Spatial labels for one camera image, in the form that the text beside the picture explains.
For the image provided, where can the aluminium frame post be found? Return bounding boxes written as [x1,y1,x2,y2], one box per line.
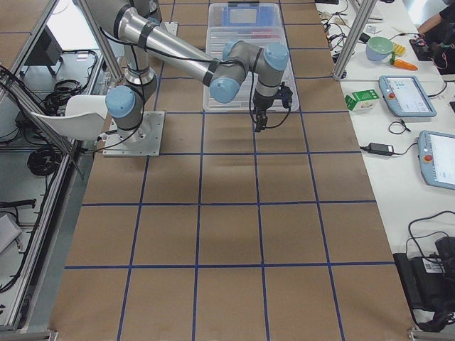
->
[333,0,376,81]

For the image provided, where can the black equipment lower right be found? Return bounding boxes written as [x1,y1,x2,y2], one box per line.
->
[393,237,454,332]

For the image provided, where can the toy corn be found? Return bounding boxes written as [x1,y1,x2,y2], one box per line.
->
[392,43,406,57]

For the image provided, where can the green white carton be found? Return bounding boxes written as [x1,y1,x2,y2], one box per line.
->
[345,89,380,112]

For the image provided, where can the white plastic chair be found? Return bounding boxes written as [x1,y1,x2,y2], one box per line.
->
[31,95,107,141]

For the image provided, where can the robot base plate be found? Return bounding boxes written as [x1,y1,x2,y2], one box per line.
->
[102,111,166,157]

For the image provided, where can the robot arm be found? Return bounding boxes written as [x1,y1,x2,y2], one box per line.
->
[87,1,292,132]

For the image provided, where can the tangled black cables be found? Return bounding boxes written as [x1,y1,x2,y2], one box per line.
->
[319,10,351,61]

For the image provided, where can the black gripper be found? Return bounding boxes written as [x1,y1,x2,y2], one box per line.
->
[253,85,278,133]

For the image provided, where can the aluminium frame left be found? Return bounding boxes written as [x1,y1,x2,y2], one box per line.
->
[0,0,124,341]

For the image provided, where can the near teach pendant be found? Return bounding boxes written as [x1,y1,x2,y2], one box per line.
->
[417,130,454,190]

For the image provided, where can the teach pendant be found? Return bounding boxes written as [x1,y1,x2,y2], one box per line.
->
[417,130,454,190]
[378,75,437,117]

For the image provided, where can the clear plastic storage box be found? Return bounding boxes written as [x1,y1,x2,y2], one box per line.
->
[208,1,282,33]

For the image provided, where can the far teach pendant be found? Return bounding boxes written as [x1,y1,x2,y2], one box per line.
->
[378,75,437,117]

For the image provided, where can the black power adapter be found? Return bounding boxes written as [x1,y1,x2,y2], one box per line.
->
[360,142,395,156]

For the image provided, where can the clear plastic box lid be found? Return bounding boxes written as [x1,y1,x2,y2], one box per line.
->
[202,26,300,113]

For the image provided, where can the green blue bowl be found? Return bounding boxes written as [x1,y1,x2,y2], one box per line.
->
[365,36,394,61]

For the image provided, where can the toy carrot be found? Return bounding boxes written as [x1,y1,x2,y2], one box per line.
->
[389,52,418,71]

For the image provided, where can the person at table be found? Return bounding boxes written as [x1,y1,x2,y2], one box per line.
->
[417,1,454,75]

